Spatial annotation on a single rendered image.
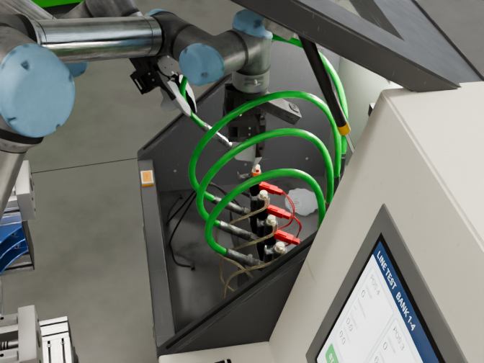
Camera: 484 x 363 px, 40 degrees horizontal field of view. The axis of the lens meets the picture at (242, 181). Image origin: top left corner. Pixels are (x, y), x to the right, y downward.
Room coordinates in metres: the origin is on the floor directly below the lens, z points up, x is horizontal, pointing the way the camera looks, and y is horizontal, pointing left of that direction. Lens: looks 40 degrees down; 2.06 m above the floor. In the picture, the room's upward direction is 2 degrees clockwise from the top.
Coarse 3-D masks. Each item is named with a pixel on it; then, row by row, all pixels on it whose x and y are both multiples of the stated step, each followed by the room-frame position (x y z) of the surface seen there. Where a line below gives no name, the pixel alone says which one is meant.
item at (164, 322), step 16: (144, 160) 1.42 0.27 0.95; (144, 192) 1.28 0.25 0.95; (144, 208) 1.22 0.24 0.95; (160, 208) 1.23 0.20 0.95; (144, 224) 1.17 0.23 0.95; (160, 224) 1.17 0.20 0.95; (160, 240) 1.11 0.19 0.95; (160, 256) 1.06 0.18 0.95; (160, 272) 1.01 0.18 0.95; (160, 288) 0.96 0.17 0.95; (160, 304) 0.92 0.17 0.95; (160, 320) 0.88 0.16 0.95; (160, 336) 0.84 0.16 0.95
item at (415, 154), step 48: (384, 96) 0.83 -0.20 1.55; (432, 96) 0.82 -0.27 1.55; (480, 96) 0.83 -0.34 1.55; (384, 144) 0.77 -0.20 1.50; (432, 144) 0.71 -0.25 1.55; (480, 144) 0.71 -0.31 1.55; (336, 192) 0.83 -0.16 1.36; (384, 192) 0.72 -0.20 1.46; (432, 192) 0.63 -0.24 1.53; (480, 192) 0.61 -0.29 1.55; (336, 240) 0.77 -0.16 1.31; (432, 240) 0.59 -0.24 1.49; (480, 240) 0.53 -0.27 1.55; (336, 288) 0.70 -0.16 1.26; (432, 288) 0.54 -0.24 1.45; (480, 288) 0.49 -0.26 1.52; (288, 336) 0.76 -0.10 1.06; (480, 336) 0.45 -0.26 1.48
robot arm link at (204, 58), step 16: (192, 32) 1.12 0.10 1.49; (224, 32) 1.13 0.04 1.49; (176, 48) 1.11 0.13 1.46; (192, 48) 1.06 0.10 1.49; (208, 48) 1.06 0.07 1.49; (224, 48) 1.08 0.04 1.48; (240, 48) 1.10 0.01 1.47; (192, 64) 1.05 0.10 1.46; (208, 64) 1.04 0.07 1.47; (224, 64) 1.06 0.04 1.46; (240, 64) 1.09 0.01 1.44; (192, 80) 1.05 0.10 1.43; (208, 80) 1.04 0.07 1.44
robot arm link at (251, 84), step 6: (234, 72) 1.14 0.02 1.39; (234, 78) 1.14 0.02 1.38; (240, 78) 1.13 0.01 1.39; (246, 78) 1.12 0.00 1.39; (252, 78) 1.12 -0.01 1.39; (258, 78) 1.13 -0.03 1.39; (264, 78) 1.14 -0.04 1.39; (234, 84) 1.14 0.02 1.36; (240, 84) 1.13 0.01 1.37; (246, 84) 1.12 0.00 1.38; (252, 84) 1.13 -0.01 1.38; (258, 84) 1.13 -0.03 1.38; (264, 84) 1.14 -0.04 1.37; (240, 90) 1.13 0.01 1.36; (246, 90) 1.12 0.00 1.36; (252, 90) 1.12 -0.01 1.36; (258, 90) 1.13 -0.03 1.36
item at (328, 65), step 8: (280, 40) 1.23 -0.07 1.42; (288, 40) 1.23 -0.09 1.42; (296, 40) 1.23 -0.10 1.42; (328, 64) 1.21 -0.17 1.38; (328, 72) 1.21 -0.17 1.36; (184, 80) 1.27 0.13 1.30; (336, 80) 1.21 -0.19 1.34; (184, 88) 1.27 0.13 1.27; (336, 88) 1.21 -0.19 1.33; (184, 96) 1.27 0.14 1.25; (344, 96) 1.21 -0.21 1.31; (344, 104) 1.20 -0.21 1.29; (192, 112) 1.27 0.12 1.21; (344, 112) 1.20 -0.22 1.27; (200, 120) 1.27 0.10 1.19; (344, 144) 1.20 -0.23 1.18; (344, 152) 1.20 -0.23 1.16
